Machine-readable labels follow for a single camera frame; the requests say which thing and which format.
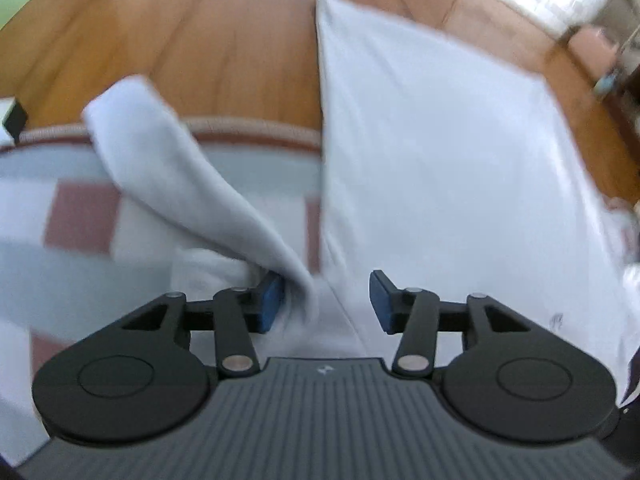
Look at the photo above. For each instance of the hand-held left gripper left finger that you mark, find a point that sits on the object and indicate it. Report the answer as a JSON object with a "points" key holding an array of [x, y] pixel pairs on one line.
{"points": [[270, 305]]}

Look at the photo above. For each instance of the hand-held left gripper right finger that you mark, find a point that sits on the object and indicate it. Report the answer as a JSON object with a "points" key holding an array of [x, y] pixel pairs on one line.
{"points": [[382, 305]]}

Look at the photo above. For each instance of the white shirt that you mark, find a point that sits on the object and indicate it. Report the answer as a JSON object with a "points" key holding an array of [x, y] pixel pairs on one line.
{"points": [[425, 135]]}

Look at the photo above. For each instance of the checked floor mat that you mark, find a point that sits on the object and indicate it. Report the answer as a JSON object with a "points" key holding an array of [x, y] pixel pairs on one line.
{"points": [[75, 220]]}

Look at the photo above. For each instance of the small light blue item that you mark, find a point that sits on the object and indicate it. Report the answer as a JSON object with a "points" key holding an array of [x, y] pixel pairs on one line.
{"points": [[607, 82]]}

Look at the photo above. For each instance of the pink container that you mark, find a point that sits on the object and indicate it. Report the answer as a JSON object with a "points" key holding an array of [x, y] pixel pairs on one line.
{"points": [[595, 47]]}

